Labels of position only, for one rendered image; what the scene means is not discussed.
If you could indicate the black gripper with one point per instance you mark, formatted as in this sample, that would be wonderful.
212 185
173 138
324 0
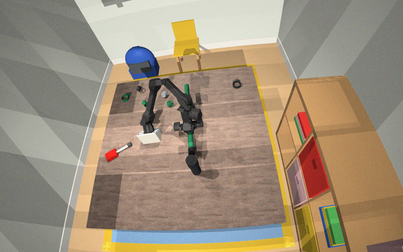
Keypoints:
178 126

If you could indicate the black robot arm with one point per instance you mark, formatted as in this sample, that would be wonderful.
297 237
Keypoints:
183 99

